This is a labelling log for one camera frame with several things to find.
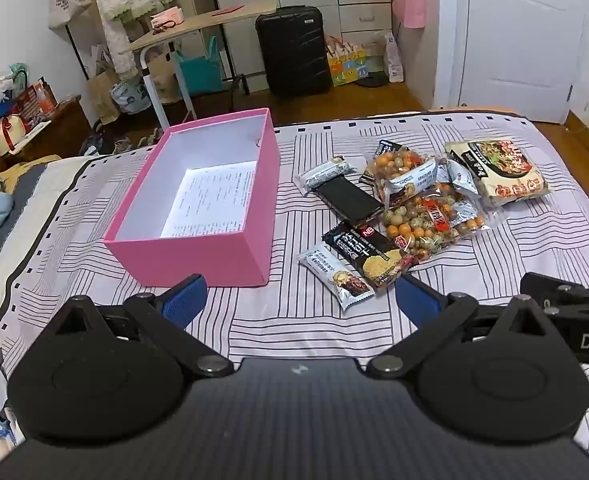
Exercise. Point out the striped bedsheet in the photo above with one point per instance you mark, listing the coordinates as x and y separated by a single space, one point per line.
524 240

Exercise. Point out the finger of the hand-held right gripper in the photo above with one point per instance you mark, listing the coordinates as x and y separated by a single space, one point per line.
539 282

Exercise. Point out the grey snack bar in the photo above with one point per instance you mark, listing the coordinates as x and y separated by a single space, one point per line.
334 275
322 174

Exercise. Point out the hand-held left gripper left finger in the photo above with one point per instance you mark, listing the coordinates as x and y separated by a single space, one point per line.
187 297

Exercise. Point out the wooden nightstand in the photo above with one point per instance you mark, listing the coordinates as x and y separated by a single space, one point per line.
64 127

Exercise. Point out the white tote bag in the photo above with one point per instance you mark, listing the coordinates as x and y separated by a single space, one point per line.
67 5

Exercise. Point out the pink tissue box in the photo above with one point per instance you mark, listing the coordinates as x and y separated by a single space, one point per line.
167 17

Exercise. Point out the plain black packet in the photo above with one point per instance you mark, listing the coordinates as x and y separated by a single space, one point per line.
352 200

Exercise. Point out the dark slipper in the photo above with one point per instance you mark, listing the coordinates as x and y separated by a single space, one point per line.
374 80

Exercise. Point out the teal shopping bag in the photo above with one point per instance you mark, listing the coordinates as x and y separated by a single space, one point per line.
202 72

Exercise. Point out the colourful cardboard box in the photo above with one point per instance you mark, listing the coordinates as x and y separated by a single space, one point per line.
347 67

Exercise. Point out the white patterned bag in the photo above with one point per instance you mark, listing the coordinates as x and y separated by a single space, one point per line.
393 60

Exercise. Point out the red booklet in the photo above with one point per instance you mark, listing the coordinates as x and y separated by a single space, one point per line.
228 9

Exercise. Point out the black suitcase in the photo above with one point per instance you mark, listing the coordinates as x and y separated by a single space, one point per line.
294 52

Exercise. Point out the pair of shoes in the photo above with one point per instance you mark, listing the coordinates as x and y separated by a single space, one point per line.
137 141

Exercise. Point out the blue and white bag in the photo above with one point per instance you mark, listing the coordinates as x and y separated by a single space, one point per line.
130 97

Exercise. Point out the white door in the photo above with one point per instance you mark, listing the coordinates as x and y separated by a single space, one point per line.
519 35

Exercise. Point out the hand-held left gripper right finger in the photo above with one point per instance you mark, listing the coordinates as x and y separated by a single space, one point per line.
417 295

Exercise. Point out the pink hanging bag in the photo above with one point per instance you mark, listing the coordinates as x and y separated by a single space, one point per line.
410 2

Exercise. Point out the brown paper bag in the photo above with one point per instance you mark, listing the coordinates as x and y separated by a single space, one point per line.
103 97

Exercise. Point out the wooden top side table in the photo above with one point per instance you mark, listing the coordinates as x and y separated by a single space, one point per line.
199 22

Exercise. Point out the clear coated peanut packet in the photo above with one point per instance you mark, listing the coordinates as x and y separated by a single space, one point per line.
424 225
399 170

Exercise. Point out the pink cardboard box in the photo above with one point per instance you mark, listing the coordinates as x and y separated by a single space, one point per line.
199 260

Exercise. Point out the beige instant noodle packet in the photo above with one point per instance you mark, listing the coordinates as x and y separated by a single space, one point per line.
504 170

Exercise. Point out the small dark snack packet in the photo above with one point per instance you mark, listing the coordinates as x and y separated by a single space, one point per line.
387 147

